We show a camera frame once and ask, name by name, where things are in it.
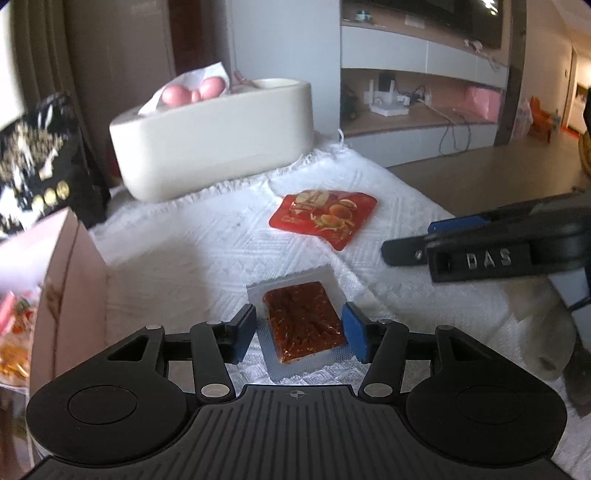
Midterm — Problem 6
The pink paper bag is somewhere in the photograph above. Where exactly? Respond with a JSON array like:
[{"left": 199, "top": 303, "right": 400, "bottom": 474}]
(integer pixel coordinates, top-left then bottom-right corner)
[{"left": 464, "top": 85, "right": 503, "bottom": 123}]

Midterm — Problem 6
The brown wooden post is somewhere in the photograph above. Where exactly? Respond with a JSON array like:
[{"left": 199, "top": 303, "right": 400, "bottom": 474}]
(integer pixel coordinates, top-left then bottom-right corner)
[{"left": 494, "top": 0, "right": 529, "bottom": 146}]

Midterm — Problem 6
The black snack bag gold print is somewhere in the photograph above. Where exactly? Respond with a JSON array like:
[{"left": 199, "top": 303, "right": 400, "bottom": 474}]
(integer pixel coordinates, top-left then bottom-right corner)
[{"left": 0, "top": 90, "right": 112, "bottom": 238}]

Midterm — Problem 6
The cream tissue box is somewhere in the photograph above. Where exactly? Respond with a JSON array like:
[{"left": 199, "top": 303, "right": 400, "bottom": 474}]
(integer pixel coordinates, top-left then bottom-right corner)
[{"left": 109, "top": 78, "right": 315, "bottom": 202}]

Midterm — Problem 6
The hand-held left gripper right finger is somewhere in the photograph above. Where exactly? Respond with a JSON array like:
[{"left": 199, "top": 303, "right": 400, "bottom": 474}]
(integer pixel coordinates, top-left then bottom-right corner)
[{"left": 342, "top": 302, "right": 481, "bottom": 400}]

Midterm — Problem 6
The red pastry snack packet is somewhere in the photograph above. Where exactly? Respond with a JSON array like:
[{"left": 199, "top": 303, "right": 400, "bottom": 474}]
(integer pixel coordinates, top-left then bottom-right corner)
[{"left": 269, "top": 190, "right": 377, "bottom": 250}]

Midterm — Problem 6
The white textured tablecloth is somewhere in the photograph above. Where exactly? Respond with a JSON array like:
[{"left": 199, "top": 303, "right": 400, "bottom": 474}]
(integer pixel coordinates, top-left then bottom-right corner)
[{"left": 88, "top": 131, "right": 591, "bottom": 467}]

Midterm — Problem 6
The white tissue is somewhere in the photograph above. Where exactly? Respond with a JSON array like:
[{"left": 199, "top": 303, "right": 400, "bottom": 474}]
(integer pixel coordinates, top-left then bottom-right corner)
[{"left": 139, "top": 62, "right": 229, "bottom": 114}]

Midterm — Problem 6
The clear spicy strips packet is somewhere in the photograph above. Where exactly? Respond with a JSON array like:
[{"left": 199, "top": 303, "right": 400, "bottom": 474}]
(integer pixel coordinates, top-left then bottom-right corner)
[{"left": 246, "top": 265, "right": 358, "bottom": 384}]

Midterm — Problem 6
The white router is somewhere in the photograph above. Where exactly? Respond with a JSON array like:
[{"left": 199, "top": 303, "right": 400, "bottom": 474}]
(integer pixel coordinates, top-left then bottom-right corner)
[{"left": 367, "top": 78, "right": 409, "bottom": 116}]

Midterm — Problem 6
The dark hanging cable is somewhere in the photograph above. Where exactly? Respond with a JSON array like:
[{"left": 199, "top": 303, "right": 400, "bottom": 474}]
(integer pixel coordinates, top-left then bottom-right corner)
[{"left": 436, "top": 108, "right": 472, "bottom": 153}]

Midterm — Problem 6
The orange toy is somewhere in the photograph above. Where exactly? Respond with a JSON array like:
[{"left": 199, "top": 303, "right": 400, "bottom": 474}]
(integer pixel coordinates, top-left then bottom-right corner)
[{"left": 529, "top": 96, "right": 563, "bottom": 139}]

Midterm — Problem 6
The black television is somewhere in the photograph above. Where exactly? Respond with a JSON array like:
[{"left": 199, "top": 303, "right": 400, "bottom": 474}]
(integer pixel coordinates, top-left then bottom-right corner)
[{"left": 342, "top": 0, "right": 504, "bottom": 49}]

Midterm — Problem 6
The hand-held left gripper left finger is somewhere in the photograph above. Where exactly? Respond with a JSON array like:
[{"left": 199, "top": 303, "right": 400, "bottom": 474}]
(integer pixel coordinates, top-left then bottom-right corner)
[{"left": 107, "top": 304, "right": 257, "bottom": 401}]

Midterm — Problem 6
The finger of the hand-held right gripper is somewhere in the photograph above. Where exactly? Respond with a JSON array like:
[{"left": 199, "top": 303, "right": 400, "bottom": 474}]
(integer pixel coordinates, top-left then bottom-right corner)
[
  {"left": 427, "top": 194, "right": 573, "bottom": 236},
  {"left": 381, "top": 222, "right": 550, "bottom": 283}
]

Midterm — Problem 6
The beige curtain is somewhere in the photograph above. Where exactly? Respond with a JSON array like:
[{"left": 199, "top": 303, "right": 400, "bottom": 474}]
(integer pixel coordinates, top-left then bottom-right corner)
[{"left": 9, "top": 0, "right": 176, "bottom": 158}]

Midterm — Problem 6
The white television cabinet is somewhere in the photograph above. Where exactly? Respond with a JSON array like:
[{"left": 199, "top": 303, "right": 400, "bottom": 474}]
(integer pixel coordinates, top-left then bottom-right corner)
[{"left": 339, "top": 18, "right": 509, "bottom": 169}]

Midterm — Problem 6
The pink bow ornament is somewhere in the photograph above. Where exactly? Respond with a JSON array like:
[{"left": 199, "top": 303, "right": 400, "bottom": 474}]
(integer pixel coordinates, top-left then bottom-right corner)
[{"left": 161, "top": 76, "right": 227, "bottom": 108}]

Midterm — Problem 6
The pink cardboard box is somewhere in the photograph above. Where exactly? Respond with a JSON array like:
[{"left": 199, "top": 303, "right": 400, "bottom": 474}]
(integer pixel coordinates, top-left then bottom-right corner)
[{"left": 0, "top": 207, "right": 109, "bottom": 398}]

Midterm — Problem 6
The person's right hand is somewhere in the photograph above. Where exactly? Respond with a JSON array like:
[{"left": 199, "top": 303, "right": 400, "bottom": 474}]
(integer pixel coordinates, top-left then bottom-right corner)
[{"left": 501, "top": 274, "right": 580, "bottom": 381}]

